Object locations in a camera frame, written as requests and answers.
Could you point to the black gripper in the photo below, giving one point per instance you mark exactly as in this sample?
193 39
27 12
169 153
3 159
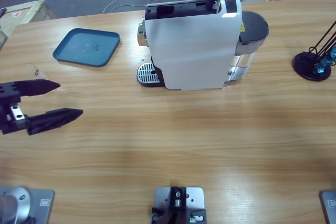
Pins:
14 113

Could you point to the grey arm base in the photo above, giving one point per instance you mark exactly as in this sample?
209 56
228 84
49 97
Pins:
29 203
329 205

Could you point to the white capsule coffee machine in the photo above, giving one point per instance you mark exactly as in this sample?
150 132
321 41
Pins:
194 51

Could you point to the wooden crate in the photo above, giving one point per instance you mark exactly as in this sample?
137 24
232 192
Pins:
23 14

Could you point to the clear water tank black lid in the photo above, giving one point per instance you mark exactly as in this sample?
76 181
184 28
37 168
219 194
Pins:
252 27

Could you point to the clear glass cup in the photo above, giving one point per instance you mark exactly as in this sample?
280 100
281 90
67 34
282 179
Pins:
36 73

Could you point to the black capsule holder stand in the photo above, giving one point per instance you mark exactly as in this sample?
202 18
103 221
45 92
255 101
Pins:
304 64

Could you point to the white block with dark post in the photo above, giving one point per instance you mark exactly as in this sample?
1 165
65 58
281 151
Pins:
178 200

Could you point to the blue coffee capsule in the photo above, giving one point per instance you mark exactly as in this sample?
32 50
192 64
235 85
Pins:
334 53
319 69
326 60

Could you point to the metal drip tray grate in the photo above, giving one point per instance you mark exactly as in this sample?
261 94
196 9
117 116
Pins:
147 73

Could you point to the teal plastic tray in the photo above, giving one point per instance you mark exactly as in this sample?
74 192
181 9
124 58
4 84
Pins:
86 48

